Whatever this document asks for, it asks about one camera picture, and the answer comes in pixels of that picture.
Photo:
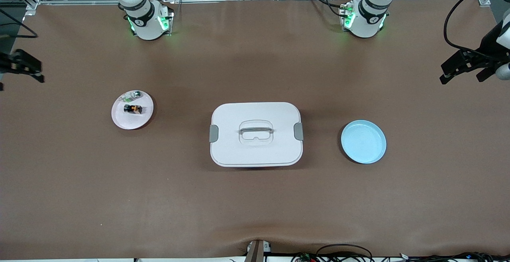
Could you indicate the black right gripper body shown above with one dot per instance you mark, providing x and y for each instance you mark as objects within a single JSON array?
[{"x": 4, "y": 63}]

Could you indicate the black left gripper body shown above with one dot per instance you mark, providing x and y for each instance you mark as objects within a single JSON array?
[{"x": 487, "y": 48}]

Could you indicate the pink round plate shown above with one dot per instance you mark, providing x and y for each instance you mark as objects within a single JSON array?
[{"x": 131, "y": 121}]

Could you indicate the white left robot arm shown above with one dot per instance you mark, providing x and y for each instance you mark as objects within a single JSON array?
[{"x": 364, "y": 22}]

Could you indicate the metal table edge bracket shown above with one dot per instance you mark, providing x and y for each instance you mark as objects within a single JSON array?
[{"x": 257, "y": 252}]

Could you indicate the light blue round plate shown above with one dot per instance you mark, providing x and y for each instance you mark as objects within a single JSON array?
[{"x": 363, "y": 142}]

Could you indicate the orange and black switch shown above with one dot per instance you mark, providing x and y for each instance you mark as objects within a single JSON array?
[{"x": 132, "y": 109}]

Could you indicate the white lidded storage box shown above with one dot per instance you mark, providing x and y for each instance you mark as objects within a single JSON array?
[{"x": 255, "y": 154}]

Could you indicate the brown table mat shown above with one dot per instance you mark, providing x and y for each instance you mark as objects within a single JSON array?
[{"x": 119, "y": 194}]

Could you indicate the grey box latch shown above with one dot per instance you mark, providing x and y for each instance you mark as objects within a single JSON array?
[
  {"x": 299, "y": 131},
  {"x": 213, "y": 133}
]

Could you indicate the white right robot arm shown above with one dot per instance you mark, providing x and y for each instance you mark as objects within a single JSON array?
[{"x": 145, "y": 22}]

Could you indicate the green and white switch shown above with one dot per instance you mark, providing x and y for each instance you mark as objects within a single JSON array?
[{"x": 130, "y": 95}]

